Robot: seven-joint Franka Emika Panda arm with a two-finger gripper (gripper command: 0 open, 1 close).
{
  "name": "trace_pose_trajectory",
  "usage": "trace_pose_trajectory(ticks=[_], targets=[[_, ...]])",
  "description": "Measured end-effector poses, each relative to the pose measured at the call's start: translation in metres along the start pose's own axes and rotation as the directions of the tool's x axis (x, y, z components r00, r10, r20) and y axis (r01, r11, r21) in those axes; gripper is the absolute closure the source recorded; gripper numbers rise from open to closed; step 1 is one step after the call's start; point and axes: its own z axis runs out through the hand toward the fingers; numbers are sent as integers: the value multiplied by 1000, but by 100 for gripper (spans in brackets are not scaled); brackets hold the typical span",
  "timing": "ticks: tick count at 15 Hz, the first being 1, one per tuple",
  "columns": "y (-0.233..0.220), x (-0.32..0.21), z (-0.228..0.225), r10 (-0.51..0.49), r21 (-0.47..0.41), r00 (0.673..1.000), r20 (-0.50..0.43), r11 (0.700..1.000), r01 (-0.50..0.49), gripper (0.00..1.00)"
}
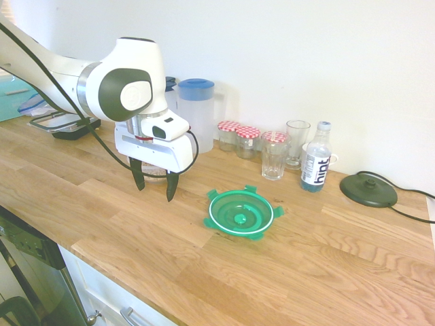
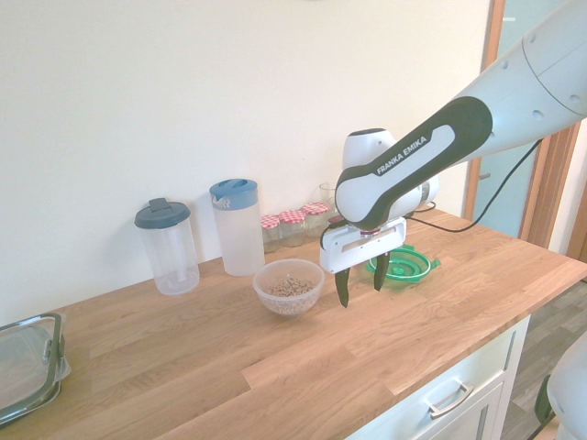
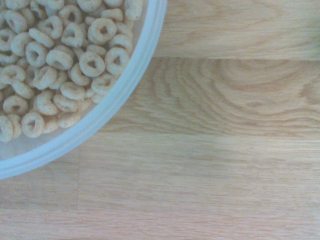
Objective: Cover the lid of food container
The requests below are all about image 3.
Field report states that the clear plastic food bowl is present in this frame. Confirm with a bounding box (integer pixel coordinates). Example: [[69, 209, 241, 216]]
[[0, 0, 168, 180]]

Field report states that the cereal rings heap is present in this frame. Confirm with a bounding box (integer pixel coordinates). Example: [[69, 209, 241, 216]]
[[0, 0, 144, 144]]

